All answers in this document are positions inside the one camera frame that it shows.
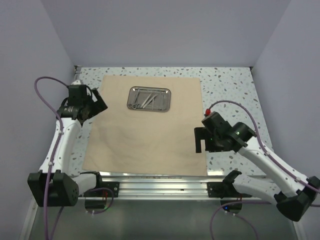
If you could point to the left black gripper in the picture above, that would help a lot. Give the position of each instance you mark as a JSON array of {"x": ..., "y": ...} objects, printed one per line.
[{"x": 99, "y": 105}]

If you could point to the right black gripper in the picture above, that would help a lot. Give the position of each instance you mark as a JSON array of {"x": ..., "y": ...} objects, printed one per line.
[{"x": 200, "y": 134}]

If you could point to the beige surgical wrap cloth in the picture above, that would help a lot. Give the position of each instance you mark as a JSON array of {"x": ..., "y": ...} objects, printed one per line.
[{"x": 143, "y": 142}]

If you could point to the steel surgical scissors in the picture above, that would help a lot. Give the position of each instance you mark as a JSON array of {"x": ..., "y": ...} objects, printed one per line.
[{"x": 134, "y": 104}]

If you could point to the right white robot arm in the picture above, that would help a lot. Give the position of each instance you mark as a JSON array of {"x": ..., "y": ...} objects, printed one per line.
[{"x": 289, "y": 190}]

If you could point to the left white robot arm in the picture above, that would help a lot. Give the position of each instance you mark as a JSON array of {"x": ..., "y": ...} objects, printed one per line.
[{"x": 51, "y": 186}]

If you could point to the stainless steel instrument tray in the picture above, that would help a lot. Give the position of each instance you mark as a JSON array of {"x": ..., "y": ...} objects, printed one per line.
[{"x": 144, "y": 93}]

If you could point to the steel tweezers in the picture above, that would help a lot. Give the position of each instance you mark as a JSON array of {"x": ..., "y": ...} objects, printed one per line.
[{"x": 148, "y": 100}]

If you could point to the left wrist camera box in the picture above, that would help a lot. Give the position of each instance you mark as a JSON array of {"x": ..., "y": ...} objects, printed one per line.
[{"x": 77, "y": 82}]

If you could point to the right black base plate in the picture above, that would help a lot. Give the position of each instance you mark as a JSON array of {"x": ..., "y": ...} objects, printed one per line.
[{"x": 218, "y": 190}]

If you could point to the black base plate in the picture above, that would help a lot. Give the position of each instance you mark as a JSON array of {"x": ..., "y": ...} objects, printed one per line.
[
  {"x": 218, "y": 190},
  {"x": 106, "y": 189}
]

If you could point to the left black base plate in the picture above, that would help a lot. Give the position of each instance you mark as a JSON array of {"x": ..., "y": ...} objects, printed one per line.
[{"x": 106, "y": 189}]

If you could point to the aluminium mounting rail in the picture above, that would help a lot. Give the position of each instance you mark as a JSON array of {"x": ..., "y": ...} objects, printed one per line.
[{"x": 162, "y": 187}]

